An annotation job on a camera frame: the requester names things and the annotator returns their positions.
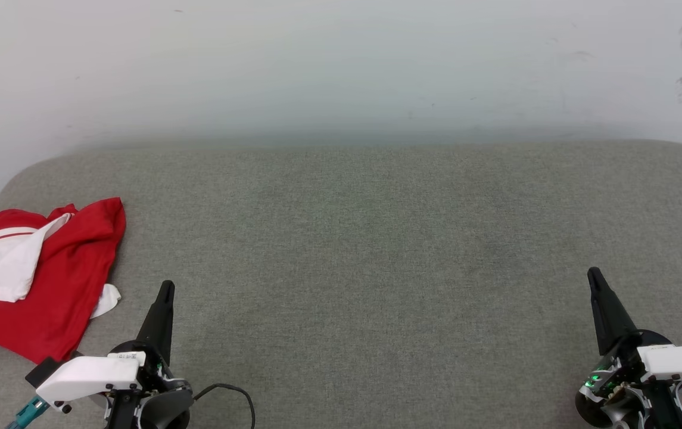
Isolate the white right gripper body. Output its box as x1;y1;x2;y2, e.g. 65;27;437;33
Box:
579;329;682;395

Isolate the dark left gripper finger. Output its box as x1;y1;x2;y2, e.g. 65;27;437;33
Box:
136;280;176;365

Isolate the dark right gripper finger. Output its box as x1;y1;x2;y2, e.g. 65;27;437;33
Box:
587;267;640;356

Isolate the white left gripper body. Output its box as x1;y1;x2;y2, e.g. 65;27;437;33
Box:
35;341;194;413

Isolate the red and white basketball jersey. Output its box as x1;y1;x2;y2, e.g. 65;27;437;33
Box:
0;197;127;365

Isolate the grey fabric sofa cushion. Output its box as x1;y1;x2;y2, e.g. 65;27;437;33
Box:
0;139;682;429

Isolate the teal left cable connector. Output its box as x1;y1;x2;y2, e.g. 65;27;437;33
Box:
6;396;50;429

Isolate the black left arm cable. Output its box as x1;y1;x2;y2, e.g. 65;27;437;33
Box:
192;383;256;429

